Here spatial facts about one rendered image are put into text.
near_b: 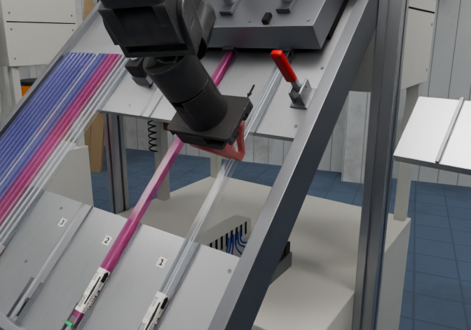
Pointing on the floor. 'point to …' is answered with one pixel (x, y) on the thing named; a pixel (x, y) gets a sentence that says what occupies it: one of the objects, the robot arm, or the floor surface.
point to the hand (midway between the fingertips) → (235, 153)
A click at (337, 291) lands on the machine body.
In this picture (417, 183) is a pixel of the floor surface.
